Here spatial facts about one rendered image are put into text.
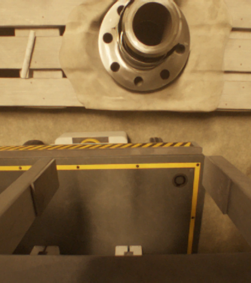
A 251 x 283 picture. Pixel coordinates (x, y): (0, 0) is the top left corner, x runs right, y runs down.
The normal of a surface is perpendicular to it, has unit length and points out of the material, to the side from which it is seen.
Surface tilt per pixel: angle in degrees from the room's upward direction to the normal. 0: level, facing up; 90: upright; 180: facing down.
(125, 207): 0
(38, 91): 0
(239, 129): 0
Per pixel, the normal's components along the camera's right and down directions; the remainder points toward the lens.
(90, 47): 0.87, 0.12
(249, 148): -0.02, 0.29
